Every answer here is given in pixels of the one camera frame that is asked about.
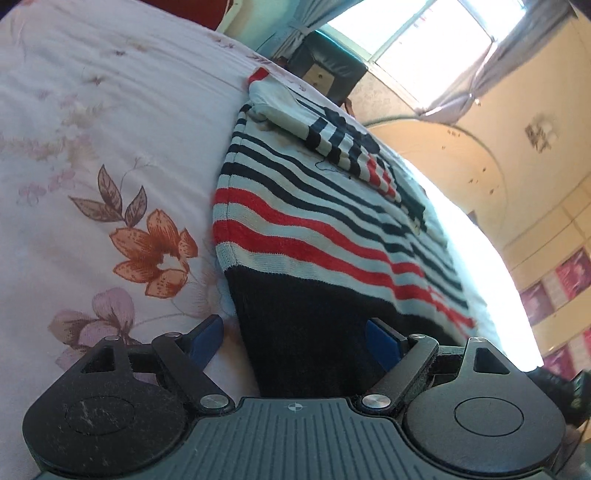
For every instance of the twin wall lamp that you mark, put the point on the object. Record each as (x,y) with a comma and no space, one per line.
(541,134)

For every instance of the red heart-shaped headboard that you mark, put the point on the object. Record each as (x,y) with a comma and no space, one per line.
(217,11)

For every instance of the black leather chair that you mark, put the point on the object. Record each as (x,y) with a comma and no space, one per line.
(325,53)

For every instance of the bed with floral sheet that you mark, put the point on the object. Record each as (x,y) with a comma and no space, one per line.
(69,138)

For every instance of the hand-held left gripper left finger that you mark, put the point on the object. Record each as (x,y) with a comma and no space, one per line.
(210,333)

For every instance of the round cream board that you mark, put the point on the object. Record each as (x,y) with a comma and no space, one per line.
(438,157)

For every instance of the striped knit sweater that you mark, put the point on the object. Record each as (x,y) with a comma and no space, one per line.
(300,230)

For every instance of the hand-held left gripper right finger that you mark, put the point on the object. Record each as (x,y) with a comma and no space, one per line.
(381,345)

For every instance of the bright sliding window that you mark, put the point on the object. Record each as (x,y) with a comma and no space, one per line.
(415,32)

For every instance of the grey curtain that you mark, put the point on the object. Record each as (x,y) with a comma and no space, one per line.
(281,39)
(489,64)

